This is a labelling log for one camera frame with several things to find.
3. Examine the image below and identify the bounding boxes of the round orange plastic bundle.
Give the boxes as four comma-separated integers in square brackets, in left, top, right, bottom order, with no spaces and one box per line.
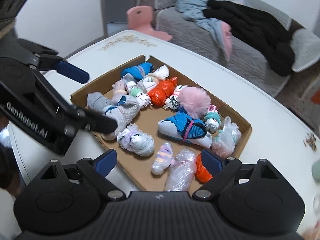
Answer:
[195,153,213,184]

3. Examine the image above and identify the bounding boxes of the clear bag teal tie bundle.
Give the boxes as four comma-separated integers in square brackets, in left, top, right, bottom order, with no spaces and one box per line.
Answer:
[211,116,242,159]

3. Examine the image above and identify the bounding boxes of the grey sock blue band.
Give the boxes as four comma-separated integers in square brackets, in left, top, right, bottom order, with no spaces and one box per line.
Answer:
[87,92,140,141]

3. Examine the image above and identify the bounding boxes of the clear bubble wrap bundle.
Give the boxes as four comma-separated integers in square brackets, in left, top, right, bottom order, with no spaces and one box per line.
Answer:
[164,148,196,191]

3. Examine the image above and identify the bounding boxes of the white lilac sock bundle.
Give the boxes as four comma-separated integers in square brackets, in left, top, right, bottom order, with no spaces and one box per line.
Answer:
[117,124,155,157]

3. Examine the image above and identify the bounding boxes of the blue white sock pink band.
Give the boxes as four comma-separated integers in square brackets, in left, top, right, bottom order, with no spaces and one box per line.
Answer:
[158,112,213,148]

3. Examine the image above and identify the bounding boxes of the white purple bundle teal tie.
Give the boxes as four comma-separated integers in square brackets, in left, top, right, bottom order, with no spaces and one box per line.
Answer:
[204,105,221,133]

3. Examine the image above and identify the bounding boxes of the pastel striped plastic bundle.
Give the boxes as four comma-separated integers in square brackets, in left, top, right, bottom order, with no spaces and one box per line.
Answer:
[151,142,174,175]

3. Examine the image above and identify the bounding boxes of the pink fluffy blue bundle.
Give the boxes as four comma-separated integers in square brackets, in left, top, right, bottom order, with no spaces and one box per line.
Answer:
[177,87,211,119]

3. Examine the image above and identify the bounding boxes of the pale pink sock bundle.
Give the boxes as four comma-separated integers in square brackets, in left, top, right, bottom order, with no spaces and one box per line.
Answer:
[111,80,127,105]

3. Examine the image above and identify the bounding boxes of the white bundle mint tie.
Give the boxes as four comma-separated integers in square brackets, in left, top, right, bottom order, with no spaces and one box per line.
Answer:
[125,81,151,109]

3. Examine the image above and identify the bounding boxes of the blue white sock roll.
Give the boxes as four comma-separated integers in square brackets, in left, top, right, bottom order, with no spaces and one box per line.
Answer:
[121,62,153,81]

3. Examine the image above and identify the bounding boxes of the flat cardboard box tray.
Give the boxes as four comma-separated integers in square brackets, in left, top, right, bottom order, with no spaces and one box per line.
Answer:
[71,56,252,191]

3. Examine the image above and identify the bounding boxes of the white bundle beige tie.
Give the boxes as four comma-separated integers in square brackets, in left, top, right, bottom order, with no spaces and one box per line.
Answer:
[137,65,169,93]

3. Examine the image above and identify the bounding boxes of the long orange plastic bundle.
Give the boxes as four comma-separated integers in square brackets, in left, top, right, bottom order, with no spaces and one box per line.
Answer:
[148,76,178,107]

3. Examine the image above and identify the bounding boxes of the white green bundle pink tie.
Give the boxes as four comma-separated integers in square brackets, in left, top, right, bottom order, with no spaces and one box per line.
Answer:
[163,85,187,111]

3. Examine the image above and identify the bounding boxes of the pile of seed shells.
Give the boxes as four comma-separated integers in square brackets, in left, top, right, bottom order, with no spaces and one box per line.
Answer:
[303,133,317,153]

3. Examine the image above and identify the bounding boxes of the mint green cup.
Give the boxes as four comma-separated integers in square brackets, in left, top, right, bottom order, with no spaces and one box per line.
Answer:
[311,160,320,183]

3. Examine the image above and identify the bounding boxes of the pink plastic stool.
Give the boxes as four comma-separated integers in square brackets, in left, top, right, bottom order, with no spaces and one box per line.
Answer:
[126,5,172,42]

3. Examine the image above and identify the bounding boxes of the grey quilted sofa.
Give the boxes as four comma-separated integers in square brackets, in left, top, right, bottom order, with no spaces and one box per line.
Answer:
[139,0,320,98]

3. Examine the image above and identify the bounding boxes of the black garment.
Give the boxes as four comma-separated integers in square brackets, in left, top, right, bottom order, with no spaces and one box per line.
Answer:
[203,0,295,76]

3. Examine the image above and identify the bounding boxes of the light blue garment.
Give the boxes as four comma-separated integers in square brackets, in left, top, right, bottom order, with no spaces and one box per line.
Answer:
[175,0,245,62]

